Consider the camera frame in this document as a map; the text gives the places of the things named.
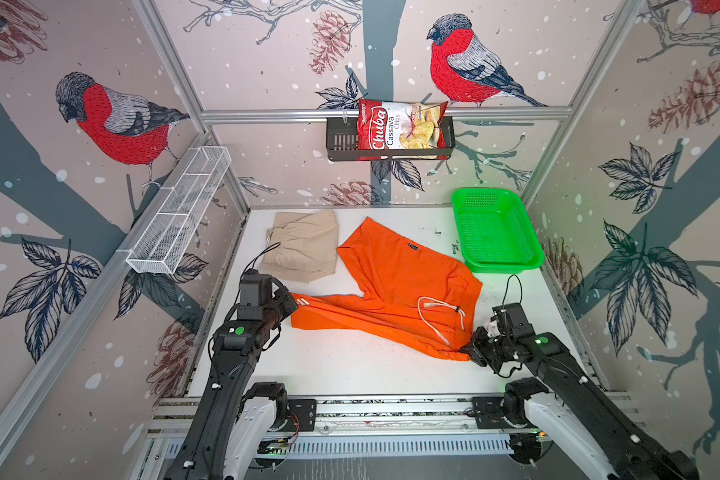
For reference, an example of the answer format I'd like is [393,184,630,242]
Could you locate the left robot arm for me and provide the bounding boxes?
[163,291,298,479]

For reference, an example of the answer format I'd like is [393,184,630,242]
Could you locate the red cassava chips bag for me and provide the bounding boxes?
[357,100,448,150]

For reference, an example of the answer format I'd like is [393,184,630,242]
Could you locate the black wall basket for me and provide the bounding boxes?
[326,116,456,162]

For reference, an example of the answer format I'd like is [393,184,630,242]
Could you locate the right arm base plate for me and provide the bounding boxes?
[467,393,538,430]

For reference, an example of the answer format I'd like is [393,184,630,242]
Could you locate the green plastic basket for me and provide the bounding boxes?
[451,188,545,274]

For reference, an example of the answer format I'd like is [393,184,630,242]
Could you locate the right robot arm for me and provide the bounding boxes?
[461,303,700,479]

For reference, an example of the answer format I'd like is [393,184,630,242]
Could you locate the white wire mesh shelf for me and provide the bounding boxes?
[126,146,231,275]

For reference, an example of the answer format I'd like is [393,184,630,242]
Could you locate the controller board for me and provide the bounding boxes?
[254,438,293,468]
[509,432,554,468]

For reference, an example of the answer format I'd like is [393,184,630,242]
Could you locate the orange shorts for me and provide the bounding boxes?
[291,218,482,362]

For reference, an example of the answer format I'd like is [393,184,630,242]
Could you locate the left controller board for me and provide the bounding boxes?
[254,438,293,468]

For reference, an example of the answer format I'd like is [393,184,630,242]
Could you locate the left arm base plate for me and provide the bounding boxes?
[274,397,317,433]

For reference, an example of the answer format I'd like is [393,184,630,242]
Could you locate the right controller board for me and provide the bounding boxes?
[509,432,554,468]

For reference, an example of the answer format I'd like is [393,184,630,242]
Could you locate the beige shorts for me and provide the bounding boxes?
[259,210,339,283]

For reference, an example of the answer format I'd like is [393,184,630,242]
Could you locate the aluminium mounting rail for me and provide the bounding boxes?
[146,391,643,438]

